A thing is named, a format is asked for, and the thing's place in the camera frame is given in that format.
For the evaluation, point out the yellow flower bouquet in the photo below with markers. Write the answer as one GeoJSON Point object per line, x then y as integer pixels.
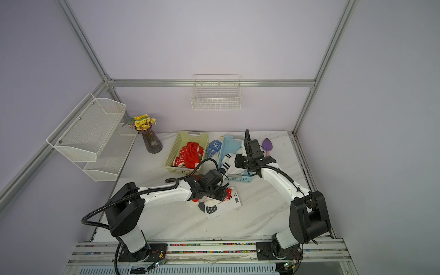
{"type": "Point", "coordinates": [141, 123]}

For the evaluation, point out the white two-tier mesh shelf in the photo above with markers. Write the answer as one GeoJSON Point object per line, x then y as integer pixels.
{"type": "Point", "coordinates": [94, 138]}

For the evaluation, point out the dark glass vase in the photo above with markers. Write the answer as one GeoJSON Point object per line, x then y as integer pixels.
{"type": "Point", "coordinates": [151, 141]}

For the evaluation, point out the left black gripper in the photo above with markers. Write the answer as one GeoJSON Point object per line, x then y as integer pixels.
{"type": "Point", "coordinates": [222, 195]}

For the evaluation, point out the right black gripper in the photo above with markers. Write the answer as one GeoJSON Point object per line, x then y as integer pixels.
{"type": "Point", "coordinates": [240, 157]}

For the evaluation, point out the purple trowel pink handle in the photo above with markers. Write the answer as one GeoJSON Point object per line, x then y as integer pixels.
{"type": "Point", "coordinates": [267, 146]}

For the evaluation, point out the blue dotted work glove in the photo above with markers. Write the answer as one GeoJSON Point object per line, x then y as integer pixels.
{"type": "Point", "coordinates": [213, 148]}

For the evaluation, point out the white sock black stripes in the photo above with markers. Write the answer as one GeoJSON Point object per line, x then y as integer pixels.
{"type": "Point", "coordinates": [229, 166]}

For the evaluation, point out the aluminium rail bench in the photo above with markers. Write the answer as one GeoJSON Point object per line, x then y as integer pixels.
{"type": "Point", "coordinates": [249, 257]}

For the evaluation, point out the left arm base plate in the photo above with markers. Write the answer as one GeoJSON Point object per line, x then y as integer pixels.
{"type": "Point", "coordinates": [152, 253]}

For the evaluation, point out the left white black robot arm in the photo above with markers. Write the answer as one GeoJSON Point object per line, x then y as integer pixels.
{"type": "Point", "coordinates": [122, 212]}

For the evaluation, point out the green plastic basket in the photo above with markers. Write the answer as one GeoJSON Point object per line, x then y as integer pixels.
{"type": "Point", "coordinates": [183, 137]}

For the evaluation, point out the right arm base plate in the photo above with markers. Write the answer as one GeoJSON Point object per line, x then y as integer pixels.
{"type": "Point", "coordinates": [271, 251]}

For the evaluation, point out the small red santa sock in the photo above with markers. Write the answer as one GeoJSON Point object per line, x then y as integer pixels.
{"type": "Point", "coordinates": [228, 194]}

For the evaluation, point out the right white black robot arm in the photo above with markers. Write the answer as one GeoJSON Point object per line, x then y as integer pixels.
{"type": "Point", "coordinates": [308, 216]}

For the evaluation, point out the white wire wall basket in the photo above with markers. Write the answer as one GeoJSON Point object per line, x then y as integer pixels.
{"type": "Point", "coordinates": [216, 92]}

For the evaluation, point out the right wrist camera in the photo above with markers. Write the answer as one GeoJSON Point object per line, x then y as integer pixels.
{"type": "Point", "coordinates": [245, 147]}

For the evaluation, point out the blue plastic basket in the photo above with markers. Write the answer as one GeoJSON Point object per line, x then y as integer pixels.
{"type": "Point", "coordinates": [231, 146]}

